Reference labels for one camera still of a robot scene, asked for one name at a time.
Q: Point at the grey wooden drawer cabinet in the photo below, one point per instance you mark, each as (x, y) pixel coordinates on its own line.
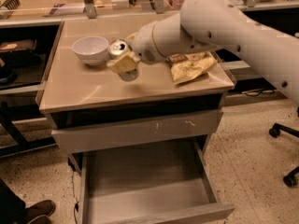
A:
(77, 95)

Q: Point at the black spiral whisk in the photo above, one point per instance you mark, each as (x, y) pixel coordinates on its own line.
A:
(7, 8)

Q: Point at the sea salt chips bag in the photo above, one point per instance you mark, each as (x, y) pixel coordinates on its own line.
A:
(187, 67)

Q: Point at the brown shoe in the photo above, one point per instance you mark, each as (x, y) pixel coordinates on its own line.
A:
(38, 213)

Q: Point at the purple white packet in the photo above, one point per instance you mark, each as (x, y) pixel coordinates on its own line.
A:
(67, 9)

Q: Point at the silver 7up soda can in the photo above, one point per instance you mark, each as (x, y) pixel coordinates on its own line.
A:
(117, 48)

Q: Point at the closed top drawer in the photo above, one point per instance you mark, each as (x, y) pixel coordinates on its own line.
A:
(137, 131)

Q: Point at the open middle drawer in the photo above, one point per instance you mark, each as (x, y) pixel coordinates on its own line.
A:
(158, 183)

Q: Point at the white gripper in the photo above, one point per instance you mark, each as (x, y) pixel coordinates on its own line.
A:
(144, 42)

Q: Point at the white ceramic bowl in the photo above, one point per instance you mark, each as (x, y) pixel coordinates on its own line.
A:
(91, 50)

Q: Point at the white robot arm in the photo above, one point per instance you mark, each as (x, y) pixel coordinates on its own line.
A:
(203, 25)

